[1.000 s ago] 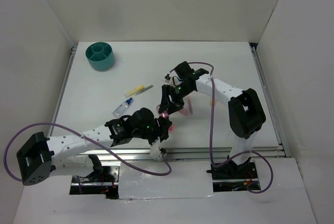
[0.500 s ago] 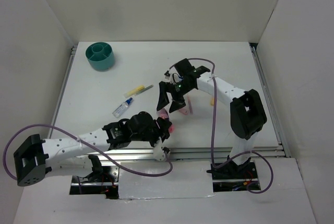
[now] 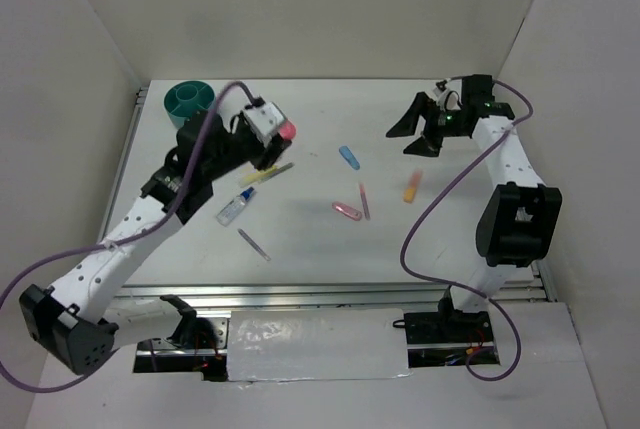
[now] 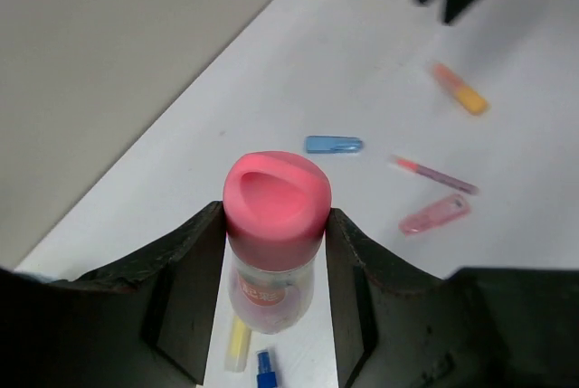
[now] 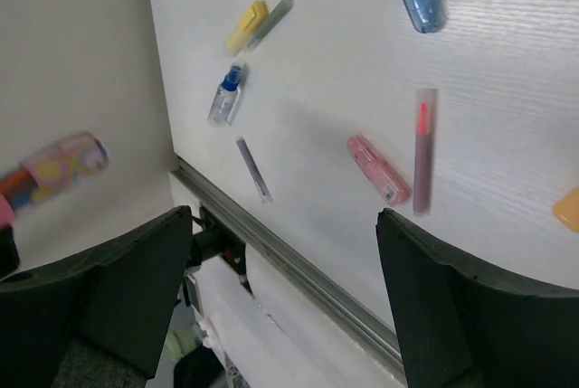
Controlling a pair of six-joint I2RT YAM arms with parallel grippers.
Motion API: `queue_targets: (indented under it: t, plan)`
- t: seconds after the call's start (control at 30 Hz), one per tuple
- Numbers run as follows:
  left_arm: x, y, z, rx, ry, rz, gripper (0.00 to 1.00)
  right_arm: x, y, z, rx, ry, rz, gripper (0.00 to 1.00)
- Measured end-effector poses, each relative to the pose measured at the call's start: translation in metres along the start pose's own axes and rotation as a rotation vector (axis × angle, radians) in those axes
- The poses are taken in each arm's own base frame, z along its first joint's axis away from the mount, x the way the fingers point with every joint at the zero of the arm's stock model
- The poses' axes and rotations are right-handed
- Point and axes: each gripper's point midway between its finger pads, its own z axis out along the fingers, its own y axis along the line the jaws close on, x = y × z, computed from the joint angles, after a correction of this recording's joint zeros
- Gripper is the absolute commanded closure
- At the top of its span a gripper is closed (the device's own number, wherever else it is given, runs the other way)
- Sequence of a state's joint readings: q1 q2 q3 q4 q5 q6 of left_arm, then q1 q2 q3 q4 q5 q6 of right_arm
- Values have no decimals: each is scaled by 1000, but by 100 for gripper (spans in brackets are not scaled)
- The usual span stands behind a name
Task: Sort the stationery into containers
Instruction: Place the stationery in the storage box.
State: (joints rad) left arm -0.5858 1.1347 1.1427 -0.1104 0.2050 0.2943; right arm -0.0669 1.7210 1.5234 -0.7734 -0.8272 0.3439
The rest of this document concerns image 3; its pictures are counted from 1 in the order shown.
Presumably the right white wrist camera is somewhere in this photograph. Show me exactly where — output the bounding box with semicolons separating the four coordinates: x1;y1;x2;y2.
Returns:
434;79;460;111

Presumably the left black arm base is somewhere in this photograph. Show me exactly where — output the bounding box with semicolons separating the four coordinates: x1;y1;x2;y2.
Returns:
133;295;230;382

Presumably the teal round compartment container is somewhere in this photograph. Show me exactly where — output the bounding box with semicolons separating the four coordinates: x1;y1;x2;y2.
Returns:
163;80;215;129

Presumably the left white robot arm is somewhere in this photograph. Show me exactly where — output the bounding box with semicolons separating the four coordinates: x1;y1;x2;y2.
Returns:
19;111;295;376

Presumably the clear glue bottle blue cap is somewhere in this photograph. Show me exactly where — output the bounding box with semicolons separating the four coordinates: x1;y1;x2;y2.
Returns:
216;187;255;227

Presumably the purple cable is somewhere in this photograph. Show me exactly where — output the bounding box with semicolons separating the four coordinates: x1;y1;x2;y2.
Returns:
0;80;256;394
399;77;534;382

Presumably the pink clear highlighter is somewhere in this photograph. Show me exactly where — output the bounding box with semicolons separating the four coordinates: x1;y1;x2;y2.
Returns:
332;202;363;221

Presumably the blue highlighter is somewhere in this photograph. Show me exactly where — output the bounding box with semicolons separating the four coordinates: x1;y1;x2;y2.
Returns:
339;145;360;170

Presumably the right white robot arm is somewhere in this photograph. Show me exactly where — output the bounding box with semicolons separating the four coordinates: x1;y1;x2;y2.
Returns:
386;74;562;341

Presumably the yellow highlighter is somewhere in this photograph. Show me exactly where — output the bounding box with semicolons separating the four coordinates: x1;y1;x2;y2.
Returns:
238;166;278;187

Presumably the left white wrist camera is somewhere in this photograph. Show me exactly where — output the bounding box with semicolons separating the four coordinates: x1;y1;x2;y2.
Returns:
242;102;287;145

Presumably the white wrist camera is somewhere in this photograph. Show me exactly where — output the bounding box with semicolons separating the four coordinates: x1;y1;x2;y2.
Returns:
242;102;287;145
434;79;460;111

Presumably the orange highlighter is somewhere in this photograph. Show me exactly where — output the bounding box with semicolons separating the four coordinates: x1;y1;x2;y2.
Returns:
403;170;423;204

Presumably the green grey pen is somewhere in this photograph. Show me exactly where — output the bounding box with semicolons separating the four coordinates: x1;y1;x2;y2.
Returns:
259;162;295;184

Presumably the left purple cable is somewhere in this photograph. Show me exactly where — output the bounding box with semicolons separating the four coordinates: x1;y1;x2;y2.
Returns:
0;80;256;394

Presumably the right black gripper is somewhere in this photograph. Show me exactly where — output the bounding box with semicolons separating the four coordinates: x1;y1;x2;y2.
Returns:
384;91;467;158

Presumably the pink purple pen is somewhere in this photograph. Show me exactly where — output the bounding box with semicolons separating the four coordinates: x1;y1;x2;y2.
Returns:
358;182;371;221

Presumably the purple grey pen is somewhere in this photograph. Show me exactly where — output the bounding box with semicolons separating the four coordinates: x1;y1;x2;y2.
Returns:
237;228;271;261

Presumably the aluminium front rail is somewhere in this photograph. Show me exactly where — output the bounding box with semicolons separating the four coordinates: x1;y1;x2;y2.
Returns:
109;282;546;310

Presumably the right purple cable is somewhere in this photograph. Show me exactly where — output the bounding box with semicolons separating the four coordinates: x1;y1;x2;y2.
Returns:
399;77;534;382

